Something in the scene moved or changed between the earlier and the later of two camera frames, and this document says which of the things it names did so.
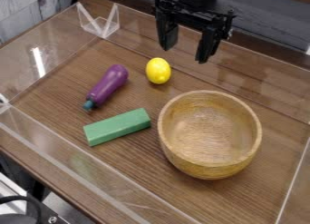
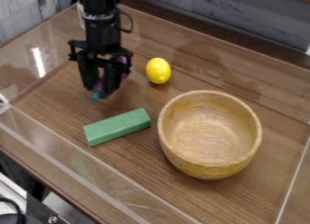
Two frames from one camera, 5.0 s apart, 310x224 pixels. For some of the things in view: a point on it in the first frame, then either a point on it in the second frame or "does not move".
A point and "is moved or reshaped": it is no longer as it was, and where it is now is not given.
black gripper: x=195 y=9 → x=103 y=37
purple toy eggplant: x=114 y=78 is moved or reshaped
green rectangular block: x=118 y=126 does not move
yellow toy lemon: x=158 y=71 does not move
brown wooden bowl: x=209 y=131 does not move
